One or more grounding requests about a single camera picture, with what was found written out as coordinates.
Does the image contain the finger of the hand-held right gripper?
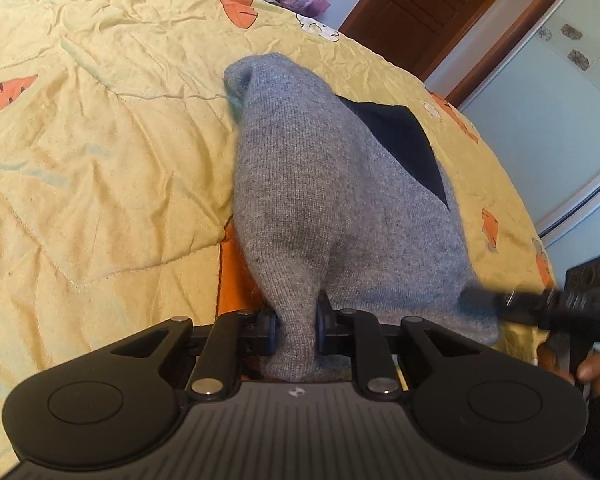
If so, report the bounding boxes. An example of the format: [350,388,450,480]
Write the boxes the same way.
[459,282,569,334]

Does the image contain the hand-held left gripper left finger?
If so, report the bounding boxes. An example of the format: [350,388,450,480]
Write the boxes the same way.
[107,308,283,398]

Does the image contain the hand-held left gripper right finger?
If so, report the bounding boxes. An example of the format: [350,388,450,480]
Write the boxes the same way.
[315,303,481,398]

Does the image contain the grey and navy knit sweater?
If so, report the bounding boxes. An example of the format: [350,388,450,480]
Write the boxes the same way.
[224,52,502,382]

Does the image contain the person's right hand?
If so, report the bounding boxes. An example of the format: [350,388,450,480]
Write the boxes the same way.
[536,342,600,399]

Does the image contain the yellow printed quilt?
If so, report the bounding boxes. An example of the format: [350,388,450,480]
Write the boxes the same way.
[0,0,561,480]

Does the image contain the wooden door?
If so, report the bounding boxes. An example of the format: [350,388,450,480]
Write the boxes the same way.
[339,0,532,83]

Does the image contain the wooden door frame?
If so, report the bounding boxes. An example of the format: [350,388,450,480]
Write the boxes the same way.
[422,0,595,109]

